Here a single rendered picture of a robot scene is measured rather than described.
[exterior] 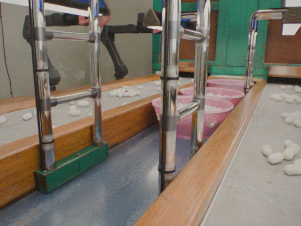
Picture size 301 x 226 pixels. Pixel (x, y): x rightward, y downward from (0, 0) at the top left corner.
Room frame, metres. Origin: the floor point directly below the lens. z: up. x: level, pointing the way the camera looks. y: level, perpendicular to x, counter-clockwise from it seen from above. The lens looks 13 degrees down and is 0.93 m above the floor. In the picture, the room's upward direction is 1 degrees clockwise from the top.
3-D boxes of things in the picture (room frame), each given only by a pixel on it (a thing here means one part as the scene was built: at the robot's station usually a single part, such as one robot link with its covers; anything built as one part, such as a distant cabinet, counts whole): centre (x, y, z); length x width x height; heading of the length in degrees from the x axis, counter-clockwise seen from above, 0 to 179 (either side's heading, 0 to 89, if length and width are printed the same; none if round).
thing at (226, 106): (0.85, -0.14, 0.72); 0.27 x 0.27 x 0.10
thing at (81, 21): (1.16, 0.27, 1.07); 0.09 x 0.07 x 0.07; 58
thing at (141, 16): (1.79, 0.07, 1.12); 0.12 x 0.09 x 0.12; 58
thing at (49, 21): (1.37, 0.53, 1.05); 0.30 x 0.09 x 0.12; 58
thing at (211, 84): (1.49, -0.45, 0.72); 0.27 x 0.27 x 0.10
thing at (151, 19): (1.46, -0.13, 1.08); 0.62 x 0.08 x 0.07; 154
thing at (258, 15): (1.25, -0.56, 0.90); 0.20 x 0.19 x 0.45; 154
